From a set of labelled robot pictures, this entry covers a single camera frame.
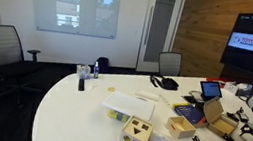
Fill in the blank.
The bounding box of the brown cardboard box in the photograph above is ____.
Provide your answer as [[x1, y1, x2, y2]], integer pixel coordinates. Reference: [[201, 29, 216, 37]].
[[198, 94, 243, 140]]

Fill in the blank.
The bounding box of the small open wooden box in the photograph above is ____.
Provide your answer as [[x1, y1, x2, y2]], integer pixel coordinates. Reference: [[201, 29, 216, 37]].
[[164, 113, 199, 141]]

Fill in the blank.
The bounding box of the yellow green block box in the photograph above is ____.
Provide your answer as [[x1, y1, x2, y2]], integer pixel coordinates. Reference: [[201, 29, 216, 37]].
[[105, 107, 133, 124]]

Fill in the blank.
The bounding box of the clear tissue box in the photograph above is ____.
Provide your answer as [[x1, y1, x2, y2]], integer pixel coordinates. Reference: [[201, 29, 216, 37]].
[[74, 62, 93, 81]]

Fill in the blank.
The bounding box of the white grey device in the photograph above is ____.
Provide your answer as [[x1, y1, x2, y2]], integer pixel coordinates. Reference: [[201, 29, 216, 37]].
[[223, 79, 253, 99]]

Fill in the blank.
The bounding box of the black tablet on stand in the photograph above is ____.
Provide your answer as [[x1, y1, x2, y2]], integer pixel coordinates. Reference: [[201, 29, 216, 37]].
[[197, 79, 226, 105]]

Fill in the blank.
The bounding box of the blue book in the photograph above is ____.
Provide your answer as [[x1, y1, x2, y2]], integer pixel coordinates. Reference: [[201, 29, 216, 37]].
[[171, 102, 207, 127]]

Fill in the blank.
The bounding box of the red flat object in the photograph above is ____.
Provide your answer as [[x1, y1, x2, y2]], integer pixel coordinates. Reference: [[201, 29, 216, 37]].
[[205, 75, 229, 87]]

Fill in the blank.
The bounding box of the yellow flat pad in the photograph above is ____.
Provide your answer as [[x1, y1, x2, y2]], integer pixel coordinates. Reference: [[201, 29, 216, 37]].
[[172, 100, 190, 111]]

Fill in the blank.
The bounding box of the white plastic bag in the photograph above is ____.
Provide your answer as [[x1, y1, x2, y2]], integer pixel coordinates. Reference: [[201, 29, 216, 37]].
[[148, 126, 176, 141]]

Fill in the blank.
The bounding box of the black office chair back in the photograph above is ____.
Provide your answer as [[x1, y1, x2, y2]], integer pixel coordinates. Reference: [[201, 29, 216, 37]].
[[155, 49, 185, 79]]

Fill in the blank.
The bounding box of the white rolled sheet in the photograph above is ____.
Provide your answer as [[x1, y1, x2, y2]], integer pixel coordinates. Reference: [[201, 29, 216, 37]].
[[134, 88, 162, 103]]

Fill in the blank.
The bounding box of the wooden shape sorter cube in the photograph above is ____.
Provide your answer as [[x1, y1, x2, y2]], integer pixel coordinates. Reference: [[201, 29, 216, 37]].
[[118, 113, 156, 141]]

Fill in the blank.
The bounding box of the white paper stack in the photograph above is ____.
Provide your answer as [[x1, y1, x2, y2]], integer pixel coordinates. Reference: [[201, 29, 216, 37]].
[[100, 88, 158, 122]]

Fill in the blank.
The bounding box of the frosted glass door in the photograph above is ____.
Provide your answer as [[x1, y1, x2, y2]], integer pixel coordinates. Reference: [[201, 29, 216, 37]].
[[135, 0, 186, 78]]

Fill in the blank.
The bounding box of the yellow round disc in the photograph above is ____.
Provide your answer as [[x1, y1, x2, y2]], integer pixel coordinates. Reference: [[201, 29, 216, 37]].
[[106, 85, 117, 93]]

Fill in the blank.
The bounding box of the black backpack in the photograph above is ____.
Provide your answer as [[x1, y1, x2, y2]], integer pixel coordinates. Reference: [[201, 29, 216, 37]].
[[93, 55, 111, 76]]

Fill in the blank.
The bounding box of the blue spray bottle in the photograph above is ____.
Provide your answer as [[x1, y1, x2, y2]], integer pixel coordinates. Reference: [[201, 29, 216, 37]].
[[92, 60, 102, 79]]

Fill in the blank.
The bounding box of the black remote control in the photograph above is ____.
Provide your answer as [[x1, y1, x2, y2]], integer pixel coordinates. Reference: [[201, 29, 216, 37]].
[[77, 77, 87, 92]]

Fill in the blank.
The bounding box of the glass whiteboard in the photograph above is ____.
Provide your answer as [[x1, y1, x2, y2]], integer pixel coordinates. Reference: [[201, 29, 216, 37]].
[[23, 0, 122, 42]]

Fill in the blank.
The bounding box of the black mesh office chair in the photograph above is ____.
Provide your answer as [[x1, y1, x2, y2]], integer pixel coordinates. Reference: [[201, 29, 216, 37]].
[[0, 23, 47, 110]]

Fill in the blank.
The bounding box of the black power adapter with cable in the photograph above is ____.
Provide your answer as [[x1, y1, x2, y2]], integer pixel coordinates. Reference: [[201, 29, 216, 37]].
[[225, 104, 252, 124]]

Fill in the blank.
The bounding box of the black cable loop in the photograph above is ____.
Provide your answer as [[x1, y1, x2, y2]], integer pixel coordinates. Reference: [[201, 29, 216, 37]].
[[236, 93, 253, 105]]

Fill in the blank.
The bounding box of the black strap bag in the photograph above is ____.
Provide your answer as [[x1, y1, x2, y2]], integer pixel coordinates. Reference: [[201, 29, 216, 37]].
[[147, 73, 181, 92]]

